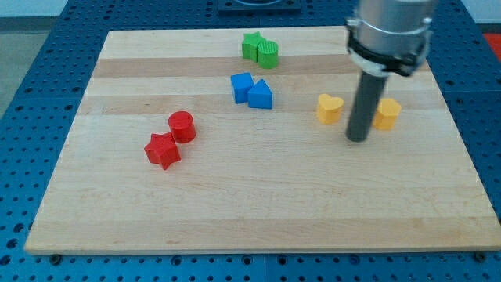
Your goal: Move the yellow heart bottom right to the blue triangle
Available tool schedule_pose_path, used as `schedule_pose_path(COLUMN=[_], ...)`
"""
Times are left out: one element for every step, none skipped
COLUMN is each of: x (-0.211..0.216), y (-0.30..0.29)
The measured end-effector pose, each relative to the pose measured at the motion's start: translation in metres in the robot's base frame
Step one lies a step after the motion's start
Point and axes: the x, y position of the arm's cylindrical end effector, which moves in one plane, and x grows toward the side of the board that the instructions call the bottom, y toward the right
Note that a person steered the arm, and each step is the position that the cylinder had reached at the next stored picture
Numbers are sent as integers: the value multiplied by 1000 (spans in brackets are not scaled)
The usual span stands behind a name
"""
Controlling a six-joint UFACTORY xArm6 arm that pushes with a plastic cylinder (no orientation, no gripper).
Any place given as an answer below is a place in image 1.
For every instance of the green cylinder block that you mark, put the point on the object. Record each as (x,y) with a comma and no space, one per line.
(268,54)

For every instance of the yellow heart block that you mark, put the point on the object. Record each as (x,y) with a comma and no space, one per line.
(329,109)

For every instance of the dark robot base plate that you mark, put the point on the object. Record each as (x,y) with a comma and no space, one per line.
(257,6)

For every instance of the red star block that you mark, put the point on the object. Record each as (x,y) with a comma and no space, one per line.
(163,150)

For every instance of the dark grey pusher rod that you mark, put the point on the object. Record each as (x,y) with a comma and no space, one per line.
(369,91)

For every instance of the wooden board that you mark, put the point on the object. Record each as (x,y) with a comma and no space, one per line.
(256,180)

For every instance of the green star block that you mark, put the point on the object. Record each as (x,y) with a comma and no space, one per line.
(250,44)

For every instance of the blue triangle block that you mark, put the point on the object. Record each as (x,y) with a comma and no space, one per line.
(260,96)

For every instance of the yellow hexagon block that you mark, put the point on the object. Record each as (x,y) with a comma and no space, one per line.
(387,114)

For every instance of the blue cube block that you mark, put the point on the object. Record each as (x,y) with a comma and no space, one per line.
(241,84)

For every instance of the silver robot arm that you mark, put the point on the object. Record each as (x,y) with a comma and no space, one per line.
(384,37)

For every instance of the red cylinder block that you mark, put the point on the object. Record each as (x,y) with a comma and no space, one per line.
(182,126)

